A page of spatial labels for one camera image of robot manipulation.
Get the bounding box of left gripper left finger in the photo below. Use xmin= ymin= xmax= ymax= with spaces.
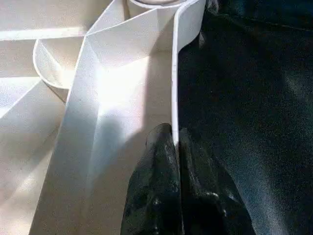
xmin=120 ymin=122 xmax=183 ymax=235

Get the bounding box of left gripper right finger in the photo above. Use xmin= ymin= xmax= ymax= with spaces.
xmin=178 ymin=128 xmax=253 ymax=235

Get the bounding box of white plastic table top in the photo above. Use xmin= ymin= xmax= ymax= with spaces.
xmin=0 ymin=0 xmax=207 ymax=235

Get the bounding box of black mat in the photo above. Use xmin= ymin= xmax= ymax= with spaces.
xmin=175 ymin=0 xmax=313 ymax=235

